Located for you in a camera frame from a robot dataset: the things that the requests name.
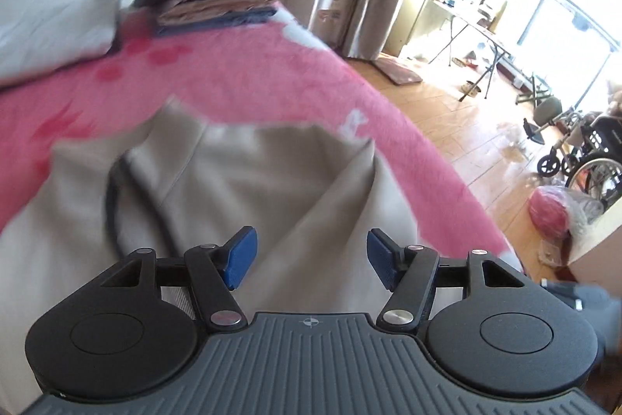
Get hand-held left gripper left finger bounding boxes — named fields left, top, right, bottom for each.
left=100, top=226, right=258, bottom=332

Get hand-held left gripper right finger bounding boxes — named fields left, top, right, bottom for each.
left=367, top=229, right=528, bottom=333

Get beige pants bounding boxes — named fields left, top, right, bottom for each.
left=0, top=101, right=421, bottom=333

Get clear plastic bag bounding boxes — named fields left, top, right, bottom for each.
left=563, top=195, right=606, bottom=243

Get pink plastic bag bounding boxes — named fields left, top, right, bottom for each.
left=528, top=186, right=570, bottom=237

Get wheelchair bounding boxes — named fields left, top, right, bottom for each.
left=536, top=110, right=622, bottom=212

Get pink floral blanket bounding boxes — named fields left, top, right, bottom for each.
left=0, top=0, right=526, bottom=280

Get brown floor mat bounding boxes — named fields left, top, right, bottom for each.
left=376, top=55, right=423, bottom=86

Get navy folded garment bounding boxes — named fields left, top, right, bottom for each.
left=154, top=7, right=279, bottom=39

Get folding table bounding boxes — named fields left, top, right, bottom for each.
left=429, top=0, right=517, bottom=103

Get brown patterned folded garment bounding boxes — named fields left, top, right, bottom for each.
left=158, top=0, right=283, bottom=25

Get white folded cloth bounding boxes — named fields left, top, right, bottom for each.
left=0, top=0, right=123, bottom=82

